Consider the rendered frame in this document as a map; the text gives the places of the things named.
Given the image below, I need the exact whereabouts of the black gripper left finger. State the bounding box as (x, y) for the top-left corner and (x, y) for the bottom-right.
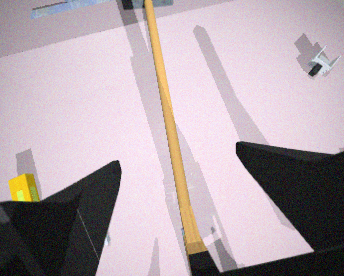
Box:
(0, 160), (122, 276)

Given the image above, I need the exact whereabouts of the long scraper with wooden handle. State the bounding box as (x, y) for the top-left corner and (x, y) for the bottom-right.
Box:
(121, 0), (219, 276)

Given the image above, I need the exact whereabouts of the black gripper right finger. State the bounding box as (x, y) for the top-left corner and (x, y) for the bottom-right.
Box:
(236, 141), (344, 251)

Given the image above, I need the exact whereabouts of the yellow rectangular block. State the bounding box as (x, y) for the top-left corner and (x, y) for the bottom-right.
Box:
(8, 173), (40, 202)

